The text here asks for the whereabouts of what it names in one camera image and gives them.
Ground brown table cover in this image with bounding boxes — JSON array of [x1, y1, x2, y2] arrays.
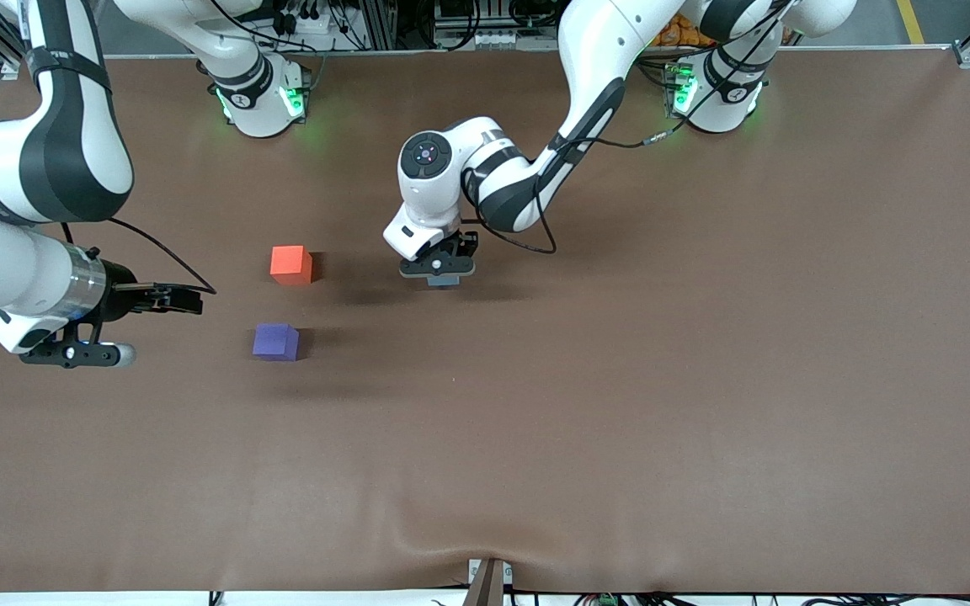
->
[[0, 46, 970, 595]]

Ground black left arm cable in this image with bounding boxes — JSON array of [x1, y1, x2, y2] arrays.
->
[[460, 0, 789, 255]]

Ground aluminium frame posts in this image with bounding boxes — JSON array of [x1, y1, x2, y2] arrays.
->
[[349, 0, 402, 50]]

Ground purple foam block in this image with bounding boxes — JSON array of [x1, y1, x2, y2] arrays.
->
[[252, 322, 301, 363]]

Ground orange foam block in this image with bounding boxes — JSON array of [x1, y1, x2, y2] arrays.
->
[[269, 245, 314, 286]]

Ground pile of orange objects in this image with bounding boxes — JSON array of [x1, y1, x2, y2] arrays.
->
[[652, 13, 705, 48]]

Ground white power strip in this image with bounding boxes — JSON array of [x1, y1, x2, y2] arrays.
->
[[277, 0, 343, 36]]

